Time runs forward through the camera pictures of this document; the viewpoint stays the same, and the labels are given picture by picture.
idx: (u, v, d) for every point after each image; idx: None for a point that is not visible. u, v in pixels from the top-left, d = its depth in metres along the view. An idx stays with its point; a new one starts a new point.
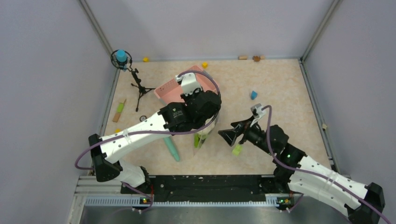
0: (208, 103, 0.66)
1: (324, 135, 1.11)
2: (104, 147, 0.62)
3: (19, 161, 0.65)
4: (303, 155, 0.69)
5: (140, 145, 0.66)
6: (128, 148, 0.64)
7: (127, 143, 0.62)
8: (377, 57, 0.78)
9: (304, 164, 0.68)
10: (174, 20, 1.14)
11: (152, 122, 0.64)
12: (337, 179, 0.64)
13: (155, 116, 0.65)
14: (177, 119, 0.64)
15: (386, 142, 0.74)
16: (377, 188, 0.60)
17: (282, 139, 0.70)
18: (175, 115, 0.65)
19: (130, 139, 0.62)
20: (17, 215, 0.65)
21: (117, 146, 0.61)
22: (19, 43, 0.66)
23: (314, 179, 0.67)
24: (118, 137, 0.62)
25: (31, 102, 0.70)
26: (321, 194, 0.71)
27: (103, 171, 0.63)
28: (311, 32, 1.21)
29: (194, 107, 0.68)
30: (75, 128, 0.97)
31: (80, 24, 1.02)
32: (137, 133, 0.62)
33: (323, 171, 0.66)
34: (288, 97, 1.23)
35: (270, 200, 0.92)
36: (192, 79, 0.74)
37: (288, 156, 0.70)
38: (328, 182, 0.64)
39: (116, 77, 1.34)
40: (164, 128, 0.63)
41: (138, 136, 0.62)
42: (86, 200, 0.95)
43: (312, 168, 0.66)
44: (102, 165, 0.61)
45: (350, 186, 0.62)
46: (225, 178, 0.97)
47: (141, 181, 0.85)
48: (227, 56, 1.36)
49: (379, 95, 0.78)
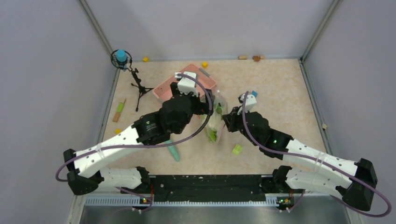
0: (175, 112, 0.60)
1: (324, 135, 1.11)
2: (76, 163, 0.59)
3: (19, 161, 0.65)
4: (290, 138, 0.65)
5: (116, 158, 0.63)
6: (102, 163, 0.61)
7: (100, 158, 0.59)
8: (377, 56, 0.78)
9: (291, 148, 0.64)
10: (174, 20, 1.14)
11: (126, 136, 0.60)
12: (327, 159, 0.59)
13: (130, 129, 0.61)
14: (149, 134, 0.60)
15: (387, 142, 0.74)
16: (367, 164, 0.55)
17: (260, 124, 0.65)
18: (147, 129, 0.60)
19: (103, 154, 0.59)
20: (16, 215, 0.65)
21: (90, 161, 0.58)
22: (20, 42, 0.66)
23: (304, 162, 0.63)
24: (91, 153, 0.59)
25: (31, 102, 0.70)
26: (315, 183, 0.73)
27: (79, 187, 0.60)
28: (311, 32, 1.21)
29: (163, 116, 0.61)
30: (74, 128, 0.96)
31: (80, 24, 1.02)
32: (109, 148, 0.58)
33: (312, 152, 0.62)
34: (288, 97, 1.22)
35: (270, 199, 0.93)
36: (192, 84, 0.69)
37: (274, 142, 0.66)
38: (316, 164, 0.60)
39: (116, 77, 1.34)
40: (137, 141, 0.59)
41: (111, 151, 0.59)
42: (86, 200, 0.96)
43: (300, 150, 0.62)
44: (75, 182, 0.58)
45: (339, 164, 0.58)
46: (225, 178, 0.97)
47: (137, 183, 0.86)
48: (227, 56, 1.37)
49: (379, 95, 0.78)
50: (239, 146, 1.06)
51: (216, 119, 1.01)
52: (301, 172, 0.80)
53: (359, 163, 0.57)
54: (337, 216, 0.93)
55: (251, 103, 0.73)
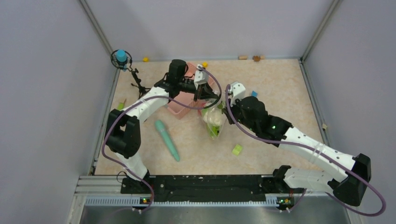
0: (180, 67, 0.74)
1: (324, 135, 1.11)
2: (130, 113, 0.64)
3: (20, 162, 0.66)
4: (290, 125, 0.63)
5: (149, 113, 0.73)
6: (145, 114, 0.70)
7: (146, 106, 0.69)
8: (376, 57, 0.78)
9: (290, 136, 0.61)
10: (174, 21, 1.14)
11: (156, 92, 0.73)
12: (325, 150, 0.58)
13: (155, 88, 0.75)
14: (168, 88, 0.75)
15: (387, 143, 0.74)
16: (365, 159, 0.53)
17: (256, 107, 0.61)
18: (166, 86, 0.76)
19: (148, 102, 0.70)
20: (17, 215, 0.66)
21: (140, 109, 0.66)
22: (18, 42, 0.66)
23: (301, 151, 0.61)
24: (138, 104, 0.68)
25: (31, 103, 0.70)
26: (310, 180, 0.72)
27: (135, 136, 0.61)
28: (311, 31, 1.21)
29: (171, 76, 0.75)
30: (75, 128, 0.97)
31: (80, 24, 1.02)
32: (152, 96, 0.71)
33: (310, 142, 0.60)
34: (288, 97, 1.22)
35: (270, 200, 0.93)
36: (195, 80, 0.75)
37: (273, 128, 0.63)
38: (314, 154, 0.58)
39: (116, 77, 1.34)
40: (166, 93, 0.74)
41: (153, 101, 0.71)
42: (86, 200, 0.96)
43: (299, 139, 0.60)
44: (137, 125, 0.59)
45: (337, 157, 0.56)
46: (225, 178, 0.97)
47: (145, 171, 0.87)
48: (227, 56, 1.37)
49: (378, 96, 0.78)
50: (239, 146, 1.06)
51: (217, 113, 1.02)
52: (298, 170, 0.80)
53: (357, 157, 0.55)
54: (337, 216, 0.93)
55: (240, 93, 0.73)
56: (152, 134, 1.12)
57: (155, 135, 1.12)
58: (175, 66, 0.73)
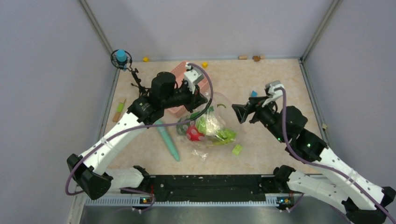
0: (165, 85, 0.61)
1: (324, 135, 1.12)
2: (88, 163, 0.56)
3: (20, 160, 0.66)
4: (325, 147, 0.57)
5: (121, 146, 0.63)
6: (112, 153, 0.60)
7: (109, 149, 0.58)
8: (376, 56, 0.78)
9: (324, 157, 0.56)
10: (173, 20, 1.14)
11: (125, 122, 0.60)
12: (357, 180, 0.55)
13: (126, 115, 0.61)
14: (148, 110, 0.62)
15: (387, 143, 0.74)
16: (391, 192, 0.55)
17: (299, 122, 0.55)
18: (144, 108, 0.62)
19: (110, 143, 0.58)
20: (17, 215, 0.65)
21: (100, 155, 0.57)
22: (18, 41, 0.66)
23: (331, 175, 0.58)
24: (99, 147, 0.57)
25: (31, 102, 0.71)
26: (319, 192, 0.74)
27: (97, 185, 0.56)
28: (311, 31, 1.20)
29: (154, 94, 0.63)
30: (74, 128, 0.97)
31: (80, 24, 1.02)
32: (115, 135, 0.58)
33: (344, 169, 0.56)
34: (288, 97, 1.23)
35: (270, 200, 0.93)
36: (193, 79, 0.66)
37: (308, 145, 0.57)
38: (346, 182, 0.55)
39: (116, 77, 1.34)
40: (139, 122, 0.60)
41: (118, 138, 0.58)
42: (86, 200, 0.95)
43: (334, 164, 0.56)
44: (92, 180, 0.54)
45: (368, 188, 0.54)
46: (225, 177, 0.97)
47: (141, 178, 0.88)
48: (227, 56, 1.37)
49: (378, 95, 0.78)
50: (239, 146, 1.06)
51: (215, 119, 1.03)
52: (304, 178, 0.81)
53: (385, 190, 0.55)
54: (337, 217, 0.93)
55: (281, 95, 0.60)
56: (153, 134, 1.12)
57: (155, 135, 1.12)
58: (158, 84, 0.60)
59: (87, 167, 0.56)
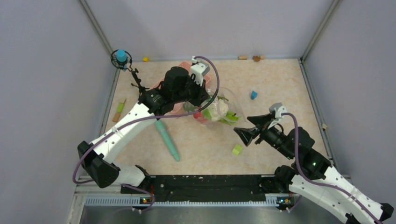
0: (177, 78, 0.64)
1: (324, 135, 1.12)
2: (98, 150, 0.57)
3: (19, 161, 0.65)
4: (329, 166, 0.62)
5: (129, 138, 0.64)
6: (121, 143, 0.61)
7: (119, 138, 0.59)
8: (376, 56, 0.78)
9: (328, 176, 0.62)
10: (173, 20, 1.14)
11: (137, 113, 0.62)
12: (359, 197, 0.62)
13: (137, 106, 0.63)
14: (159, 102, 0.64)
15: (387, 143, 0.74)
16: (389, 208, 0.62)
17: (307, 143, 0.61)
18: (155, 99, 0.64)
19: (121, 132, 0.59)
20: (17, 215, 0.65)
21: (110, 143, 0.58)
22: (18, 41, 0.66)
23: (335, 192, 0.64)
24: (109, 135, 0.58)
25: (31, 102, 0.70)
26: (323, 200, 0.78)
27: (107, 173, 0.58)
28: (311, 31, 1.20)
29: (166, 87, 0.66)
30: (74, 128, 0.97)
31: (79, 24, 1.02)
32: (126, 124, 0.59)
33: (347, 186, 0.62)
34: (288, 97, 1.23)
35: (270, 200, 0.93)
36: (201, 70, 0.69)
37: (314, 164, 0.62)
38: (349, 199, 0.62)
39: (116, 77, 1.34)
40: (150, 113, 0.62)
41: (129, 128, 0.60)
42: (86, 200, 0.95)
43: (337, 182, 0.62)
44: (103, 167, 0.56)
45: (369, 205, 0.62)
46: (225, 177, 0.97)
47: (142, 177, 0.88)
48: (227, 56, 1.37)
49: (378, 95, 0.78)
50: (239, 146, 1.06)
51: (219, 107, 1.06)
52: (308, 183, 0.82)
53: (383, 206, 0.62)
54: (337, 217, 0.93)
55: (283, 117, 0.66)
56: (153, 134, 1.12)
57: (155, 135, 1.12)
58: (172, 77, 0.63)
59: (97, 154, 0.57)
